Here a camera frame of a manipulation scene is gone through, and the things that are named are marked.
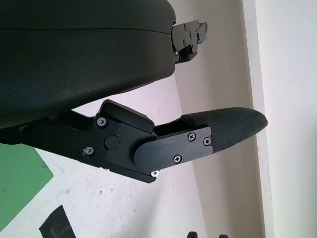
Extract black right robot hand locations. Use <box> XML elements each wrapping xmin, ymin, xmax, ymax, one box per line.
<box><xmin>187</xmin><ymin>231</ymin><xmax>231</xmax><ymax>238</ymax></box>

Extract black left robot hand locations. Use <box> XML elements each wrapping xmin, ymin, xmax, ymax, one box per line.
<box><xmin>0</xmin><ymin>0</ymin><xmax>269</xmax><ymax>184</ymax></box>

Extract green wooden block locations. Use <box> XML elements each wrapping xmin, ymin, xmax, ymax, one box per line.
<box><xmin>0</xmin><ymin>141</ymin><xmax>54</xmax><ymax>214</ymax></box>

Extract black tape strip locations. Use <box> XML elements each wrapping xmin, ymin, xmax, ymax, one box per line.
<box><xmin>39</xmin><ymin>212</ymin><xmax>73</xmax><ymax>238</ymax></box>

